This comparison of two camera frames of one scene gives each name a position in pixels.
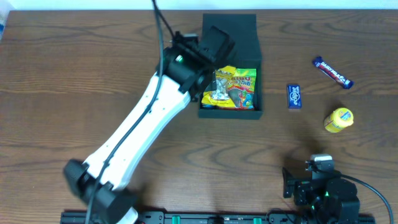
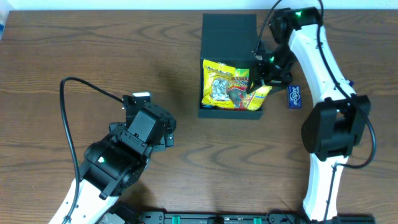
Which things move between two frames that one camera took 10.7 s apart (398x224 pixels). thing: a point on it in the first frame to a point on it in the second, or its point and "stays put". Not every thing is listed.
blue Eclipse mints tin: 293,92 stays put
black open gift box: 247,53 stays put
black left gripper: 203,83 to 169,139
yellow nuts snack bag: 219,96 stays put
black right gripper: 288,182 to 269,80
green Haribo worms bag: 241,88 stays put
